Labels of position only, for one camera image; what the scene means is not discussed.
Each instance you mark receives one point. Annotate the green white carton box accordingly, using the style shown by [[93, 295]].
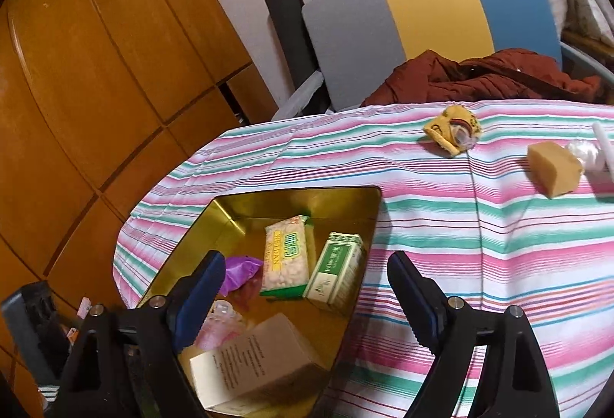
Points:
[[331, 269]]

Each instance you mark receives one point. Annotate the beige carton box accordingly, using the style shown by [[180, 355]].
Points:
[[268, 360]]

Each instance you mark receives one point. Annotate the white foam padding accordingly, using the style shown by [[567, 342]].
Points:
[[302, 96]]

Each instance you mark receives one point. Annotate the black rolled mat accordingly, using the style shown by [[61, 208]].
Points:
[[288, 34]]

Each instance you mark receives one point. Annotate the pink bubble wrap item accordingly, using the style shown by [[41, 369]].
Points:
[[220, 327]]

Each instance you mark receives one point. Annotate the gold tin box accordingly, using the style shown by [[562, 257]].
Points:
[[230, 209]]

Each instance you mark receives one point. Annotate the yellow green snack packet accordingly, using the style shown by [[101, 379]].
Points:
[[285, 259]]

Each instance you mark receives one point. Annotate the dark red jacket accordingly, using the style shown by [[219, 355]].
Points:
[[503, 77]]

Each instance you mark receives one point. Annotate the wooden cabinet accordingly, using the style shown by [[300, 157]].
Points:
[[96, 63]]

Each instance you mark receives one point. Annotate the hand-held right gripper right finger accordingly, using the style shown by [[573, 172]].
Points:
[[424, 307]]

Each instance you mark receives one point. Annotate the grey yellow blue chair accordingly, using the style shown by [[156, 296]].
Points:
[[345, 39]]

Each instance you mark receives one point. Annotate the white foam block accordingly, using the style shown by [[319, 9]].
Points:
[[604, 154]]

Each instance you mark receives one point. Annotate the yellow sponge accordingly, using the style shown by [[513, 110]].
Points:
[[551, 168]]

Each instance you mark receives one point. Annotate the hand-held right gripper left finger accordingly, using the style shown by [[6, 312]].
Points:
[[199, 303]]

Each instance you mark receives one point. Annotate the white plastic bag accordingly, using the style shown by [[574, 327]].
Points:
[[583, 154]]

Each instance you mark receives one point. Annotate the striped tablecloth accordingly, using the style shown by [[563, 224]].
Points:
[[479, 231]]

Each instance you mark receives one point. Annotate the purple plastic bag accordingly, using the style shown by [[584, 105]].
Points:
[[240, 271]]

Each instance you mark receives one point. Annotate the grey plastic box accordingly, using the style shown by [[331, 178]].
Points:
[[19, 322]]

